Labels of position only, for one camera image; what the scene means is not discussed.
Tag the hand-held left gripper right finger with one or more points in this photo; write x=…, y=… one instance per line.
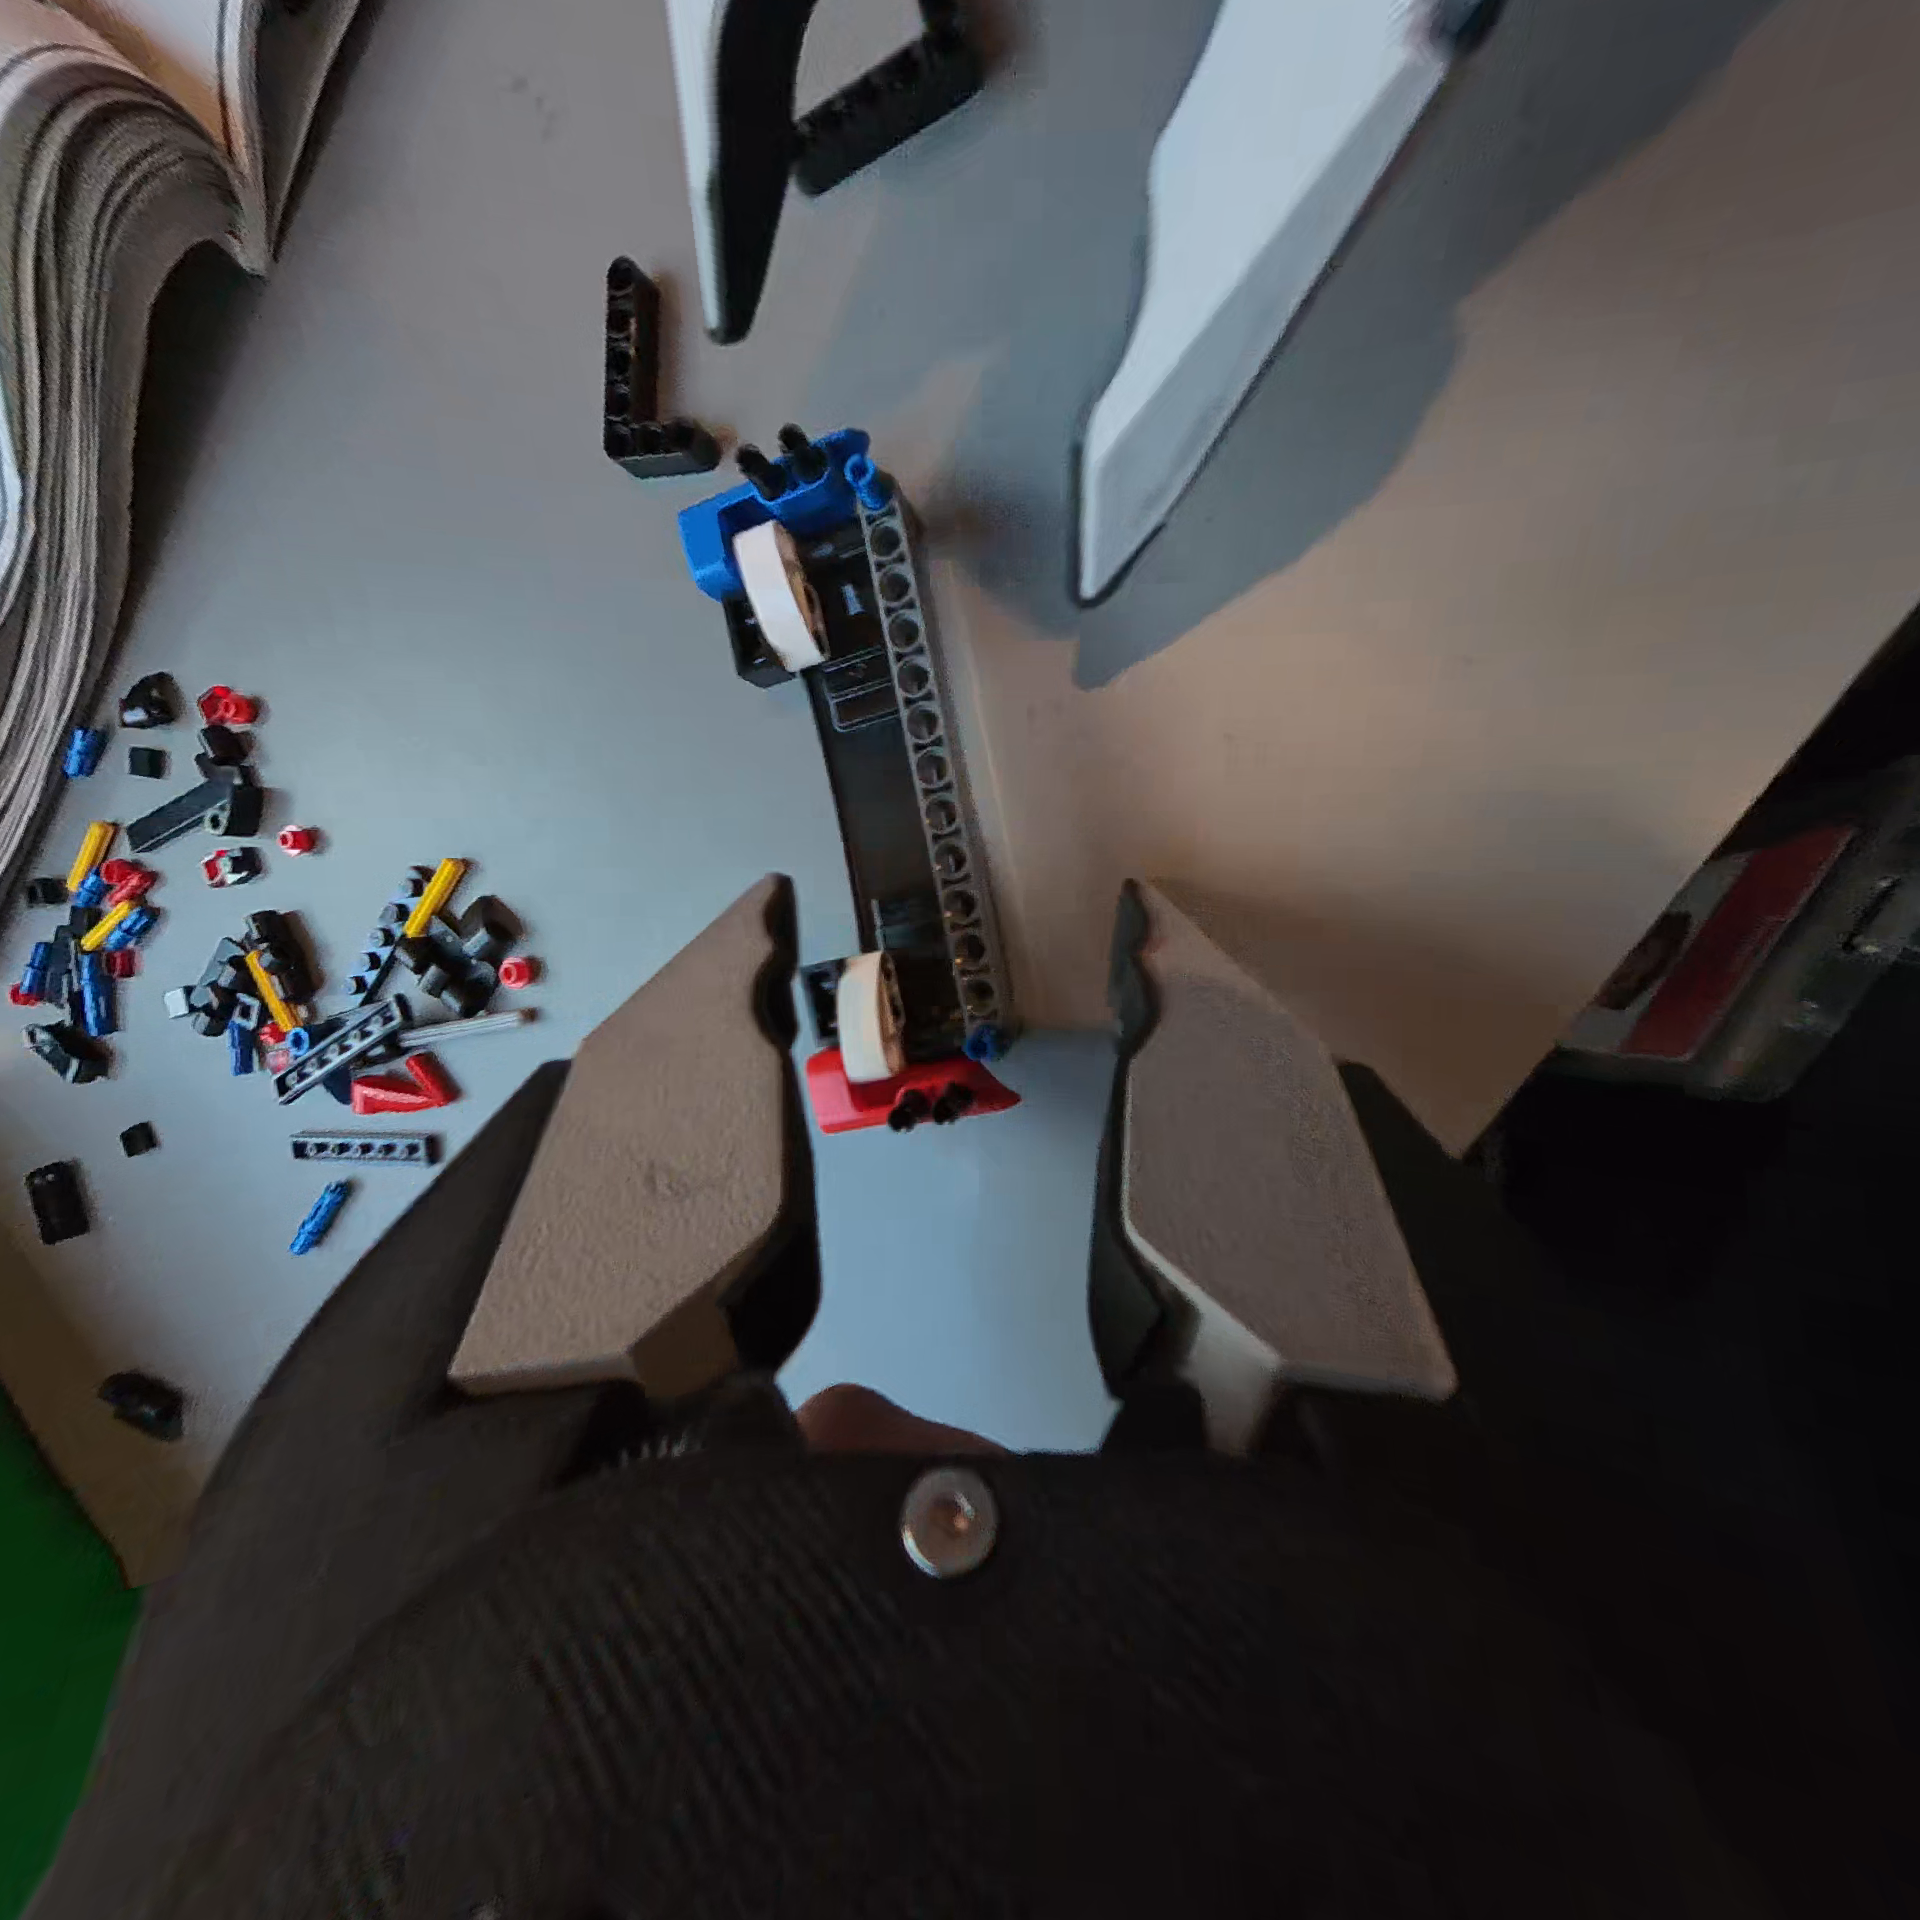
x=1274, y=1200

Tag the short black three-hole beam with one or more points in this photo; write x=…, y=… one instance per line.
x=55, y=1200

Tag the open building instruction booklet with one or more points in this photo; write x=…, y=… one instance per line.
x=88, y=300

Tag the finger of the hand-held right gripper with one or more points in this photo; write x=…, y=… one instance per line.
x=737, y=151
x=1260, y=226

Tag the black L-shaped toy beam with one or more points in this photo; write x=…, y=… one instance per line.
x=887, y=119
x=632, y=361

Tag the long dark toy beam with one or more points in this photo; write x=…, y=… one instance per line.
x=937, y=781

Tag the black panel toy brick assembly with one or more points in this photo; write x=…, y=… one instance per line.
x=868, y=781

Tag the grey device red label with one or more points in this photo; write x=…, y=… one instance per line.
x=1724, y=946

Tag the green box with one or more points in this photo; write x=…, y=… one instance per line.
x=53, y=1650

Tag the grey desk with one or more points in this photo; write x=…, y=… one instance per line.
x=1348, y=747

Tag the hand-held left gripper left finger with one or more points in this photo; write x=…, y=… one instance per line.
x=645, y=1186

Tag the black thin toy plate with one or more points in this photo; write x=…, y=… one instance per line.
x=366, y=1149

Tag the black clip toy brick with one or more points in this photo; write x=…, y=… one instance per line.
x=142, y=1406

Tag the pile of loose toy bricks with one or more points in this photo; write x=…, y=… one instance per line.
x=280, y=962

